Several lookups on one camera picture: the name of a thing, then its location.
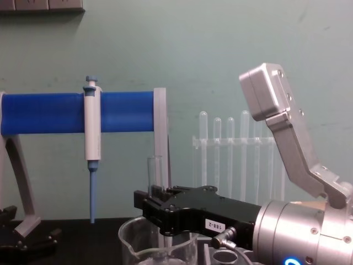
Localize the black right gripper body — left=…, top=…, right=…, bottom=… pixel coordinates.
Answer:
left=161, top=185, right=263, bottom=251

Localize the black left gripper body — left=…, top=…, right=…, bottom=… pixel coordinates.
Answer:
left=0, top=242, right=57, bottom=265

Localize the clear glass test tube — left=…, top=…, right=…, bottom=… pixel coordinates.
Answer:
left=147, top=155, right=174, bottom=260

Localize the black table cloth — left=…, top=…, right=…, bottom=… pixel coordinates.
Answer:
left=0, top=217, right=213, bottom=265

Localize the clear glass beaker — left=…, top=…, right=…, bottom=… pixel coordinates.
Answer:
left=118, top=216, right=200, bottom=265

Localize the clear acrylic dropper rack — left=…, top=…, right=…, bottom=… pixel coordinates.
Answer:
left=191, top=134, right=286, bottom=208

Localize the clear plastic transfer pipette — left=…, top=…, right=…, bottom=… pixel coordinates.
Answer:
left=199, top=110, right=209, bottom=188
left=240, top=110, right=251, bottom=203
left=212, top=117, right=222, bottom=188
left=226, top=116, right=236, bottom=200

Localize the white and blue pipette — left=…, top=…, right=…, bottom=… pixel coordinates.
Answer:
left=83, top=75, right=104, bottom=224

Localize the blue and grey pipette stand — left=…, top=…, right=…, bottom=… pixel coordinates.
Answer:
left=0, top=87, right=173, bottom=239

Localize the dark cable with silver plug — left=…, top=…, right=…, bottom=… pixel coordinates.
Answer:
left=210, top=226, right=256, bottom=265

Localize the grey wall socket panel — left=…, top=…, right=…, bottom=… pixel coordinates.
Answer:
left=0, top=0, right=86, bottom=13

